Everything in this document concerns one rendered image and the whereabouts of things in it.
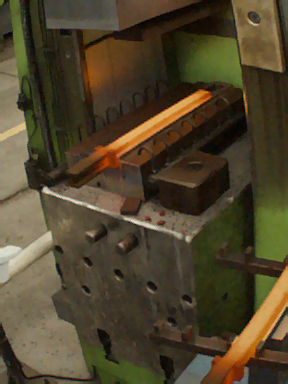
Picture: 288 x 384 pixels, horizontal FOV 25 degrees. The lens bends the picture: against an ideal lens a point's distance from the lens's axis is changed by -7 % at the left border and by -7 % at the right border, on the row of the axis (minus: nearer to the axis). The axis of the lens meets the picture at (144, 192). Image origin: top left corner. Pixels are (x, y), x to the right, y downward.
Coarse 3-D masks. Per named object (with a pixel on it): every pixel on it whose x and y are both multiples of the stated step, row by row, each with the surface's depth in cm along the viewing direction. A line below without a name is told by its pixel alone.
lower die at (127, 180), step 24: (168, 96) 159; (216, 96) 152; (240, 96) 152; (120, 120) 150; (144, 120) 146; (192, 120) 143; (216, 120) 145; (96, 144) 139; (144, 144) 135; (168, 144) 134; (192, 144) 140; (120, 168) 132; (144, 168) 129; (120, 192) 135; (144, 192) 131
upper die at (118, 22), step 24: (48, 0) 121; (72, 0) 117; (96, 0) 114; (120, 0) 112; (144, 0) 117; (168, 0) 122; (192, 0) 129; (48, 24) 125; (72, 24) 121; (96, 24) 117; (120, 24) 114
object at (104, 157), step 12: (192, 96) 150; (204, 96) 150; (180, 108) 145; (156, 120) 141; (168, 120) 142; (132, 132) 137; (144, 132) 137; (120, 144) 133; (132, 144) 135; (96, 156) 129; (108, 156) 130; (72, 168) 126; (84, 168) 126; (96, 168) 129; (72, 180) 125; (84, 180) 127
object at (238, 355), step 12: (276, 288) 97; (264, 300) 95; (276, 300) 94; (264, 312) 93; (276, 312) 93; (252, 324) 91; (264, 324) 90; (240, 336) 89; (252, 336) 88; (264, 336) 91; (240, 348) 86; (252, 348) 87; (216, 360) 84; (228, 360) 84; (240, 360) 84; (216, 372) 81; (228, 372) 81; (240, 372) 83
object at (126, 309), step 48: (240, 144) 148; (48, 192) 140; (96, 192) 137; (240, 192) 131; (144, 240) 127; (192, 240) 120; (240, 240) 135; (96, 288) 146; (144, 288) 135; (192, 288) 125; (240, 288) 141; (96, 336) 157; (144, 336) 144
